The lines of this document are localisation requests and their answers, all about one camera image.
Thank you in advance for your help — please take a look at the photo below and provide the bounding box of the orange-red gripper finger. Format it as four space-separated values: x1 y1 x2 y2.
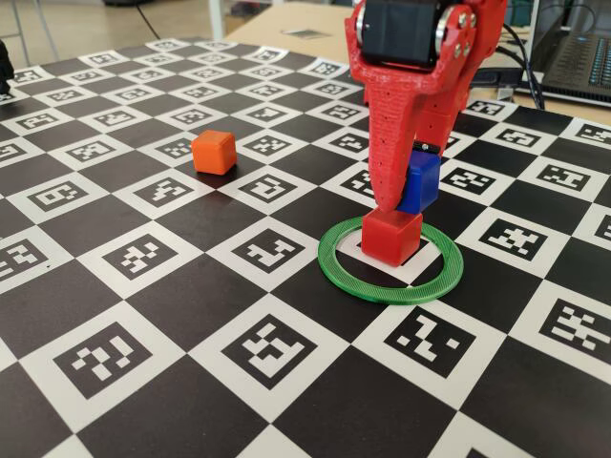
412 71 468 156
344 0 478 214

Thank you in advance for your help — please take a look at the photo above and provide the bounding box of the orange-red gripper body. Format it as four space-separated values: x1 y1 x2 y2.
357 0 509 106

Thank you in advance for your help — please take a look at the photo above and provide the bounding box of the blue cube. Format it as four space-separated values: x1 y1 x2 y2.
396 152 443 215

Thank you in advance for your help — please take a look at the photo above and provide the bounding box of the red cube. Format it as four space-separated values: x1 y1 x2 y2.
361 209 424 267

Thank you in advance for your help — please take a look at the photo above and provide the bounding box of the orange cube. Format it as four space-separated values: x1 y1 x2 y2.
190 129 238 176

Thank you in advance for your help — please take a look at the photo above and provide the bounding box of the black flat device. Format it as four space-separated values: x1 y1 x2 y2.
470 66 526 90

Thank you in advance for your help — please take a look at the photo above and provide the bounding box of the small printed marker sheet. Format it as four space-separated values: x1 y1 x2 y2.
281 28 330 40

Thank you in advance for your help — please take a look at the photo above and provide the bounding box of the dark laptop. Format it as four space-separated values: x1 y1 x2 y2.
517 0 611 109

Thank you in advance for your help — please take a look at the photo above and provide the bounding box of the black white marker checkerboard mat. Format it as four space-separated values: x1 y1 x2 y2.
0 37 611 458

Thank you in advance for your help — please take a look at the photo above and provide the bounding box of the black tripod foot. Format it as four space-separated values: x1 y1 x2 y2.
0 40 14 94

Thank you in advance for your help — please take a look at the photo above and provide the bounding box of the black laptop cable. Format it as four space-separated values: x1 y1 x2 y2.
500 21 548 111

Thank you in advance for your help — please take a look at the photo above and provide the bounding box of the green flat ring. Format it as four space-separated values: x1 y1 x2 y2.
317 215 465 306

